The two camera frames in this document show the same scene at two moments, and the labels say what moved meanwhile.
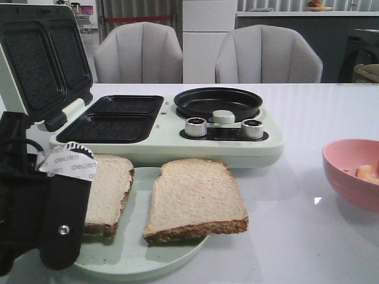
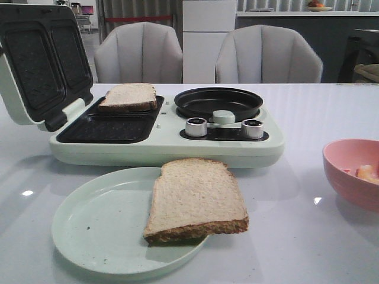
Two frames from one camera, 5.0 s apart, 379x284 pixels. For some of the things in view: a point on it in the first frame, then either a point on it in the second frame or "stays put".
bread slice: [192, 199] stays put
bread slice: [112, 179] -> [139, 96]
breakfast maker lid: [44, 67] stays put
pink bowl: [352, 166] stays put
